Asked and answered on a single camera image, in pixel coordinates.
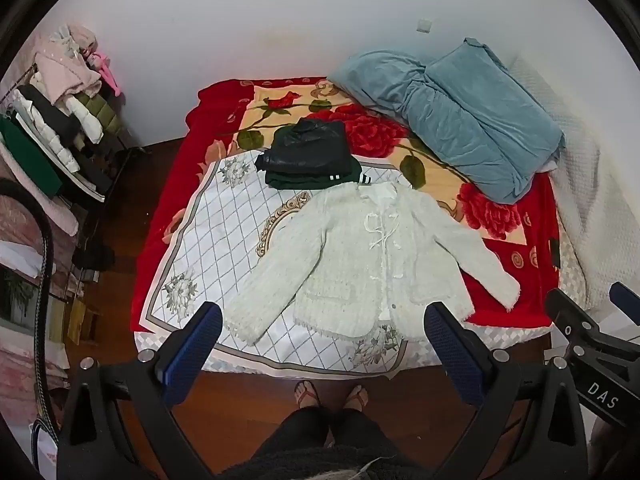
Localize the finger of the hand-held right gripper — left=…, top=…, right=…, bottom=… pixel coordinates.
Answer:
left=544, top=287, right=640, bottom=377
left=609, top=281, right=640, bottom=324

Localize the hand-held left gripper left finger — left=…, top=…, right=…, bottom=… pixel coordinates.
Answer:
left=56, top=301, right=224, bottom=480

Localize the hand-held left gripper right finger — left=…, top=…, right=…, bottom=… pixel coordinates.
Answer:
left=424, top=301, right=594, bottom=480

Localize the white knit jacket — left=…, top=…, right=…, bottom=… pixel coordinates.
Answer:
left=222, top=182, right=521, bottom=348

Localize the pile of folded clothes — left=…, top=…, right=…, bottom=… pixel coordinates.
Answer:
left=0, top=24, right=126, bottom=201

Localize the person's right foot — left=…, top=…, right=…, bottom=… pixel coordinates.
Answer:
left=345, top=384, right=371, bottom=411

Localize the person's foot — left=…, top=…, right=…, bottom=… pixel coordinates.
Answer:
left=345, top=384, right=371, bottom=411
left=294, top=380, right=321, bottom=408

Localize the person's left foot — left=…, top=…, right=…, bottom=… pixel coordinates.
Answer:
left=294, top=380, right=321, bottom=408

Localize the white diamond-patterned sheet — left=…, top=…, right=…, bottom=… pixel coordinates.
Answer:
left=134, top=152, right=481, bottom=378

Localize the white textured bedspread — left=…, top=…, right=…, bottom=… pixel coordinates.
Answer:
left=507, top=55, right=640, bottom=311

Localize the person's black clothing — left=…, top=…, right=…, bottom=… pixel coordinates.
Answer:
left=247, top=405, right=408, bottom=480

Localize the window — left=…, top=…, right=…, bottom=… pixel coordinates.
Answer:
left=0, top=265, right=37, bottom=331

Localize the folded dark green sweater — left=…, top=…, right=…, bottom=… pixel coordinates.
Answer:
left=264, top=157, right=372, bottom=191

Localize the pink patterned curtain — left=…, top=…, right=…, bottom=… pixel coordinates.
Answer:
left=0, top=160, right=81, bottom=411

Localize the red floral blanket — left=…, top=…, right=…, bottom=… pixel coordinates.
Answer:
left=130, top=76, right=563, bottom=333

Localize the folded black leather jacket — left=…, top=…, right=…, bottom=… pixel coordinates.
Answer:
left=255, top=119, right=353, bottom=177

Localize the blue quilt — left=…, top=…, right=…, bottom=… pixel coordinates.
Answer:
left=327, top=37, right=566, bottom=205

